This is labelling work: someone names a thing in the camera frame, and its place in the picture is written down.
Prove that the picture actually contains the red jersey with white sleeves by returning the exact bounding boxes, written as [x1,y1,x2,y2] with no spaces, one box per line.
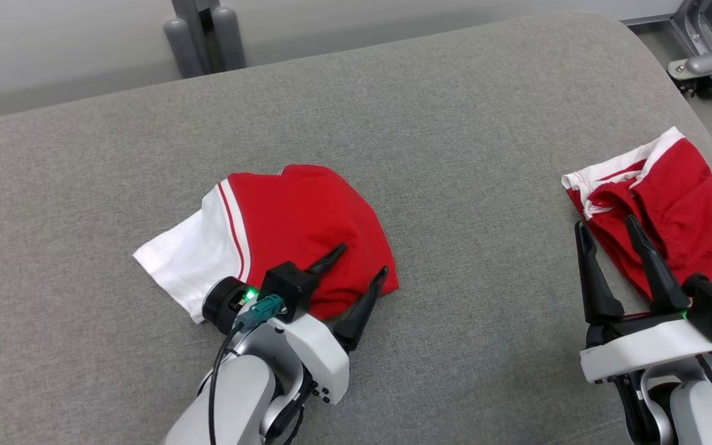
[133,164,400,325]

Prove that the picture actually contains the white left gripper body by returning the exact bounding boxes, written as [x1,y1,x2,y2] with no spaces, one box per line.
[203,276,350,439]

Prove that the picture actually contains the grey metal frame base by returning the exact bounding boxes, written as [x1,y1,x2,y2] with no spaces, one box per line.
[667,0,712,100]

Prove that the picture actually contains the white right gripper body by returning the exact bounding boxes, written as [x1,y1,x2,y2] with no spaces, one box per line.
[580,311,712,445]

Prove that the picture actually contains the left camera cable teal plug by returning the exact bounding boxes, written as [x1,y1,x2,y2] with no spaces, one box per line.
[208,294,284,445]

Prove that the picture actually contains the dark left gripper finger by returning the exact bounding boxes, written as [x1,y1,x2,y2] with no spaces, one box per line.
[333,266,389,353]
[307,243,348,282]

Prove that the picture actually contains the red shorts with white stripe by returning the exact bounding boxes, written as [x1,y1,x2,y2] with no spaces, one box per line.
[561,127,712,303]

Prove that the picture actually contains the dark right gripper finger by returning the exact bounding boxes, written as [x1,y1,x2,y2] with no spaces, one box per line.
[624,214,690,313]
[574,221,625,325]

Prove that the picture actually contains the grey metal stand post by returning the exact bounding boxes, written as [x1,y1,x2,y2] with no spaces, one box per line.
[164,0,247,79]

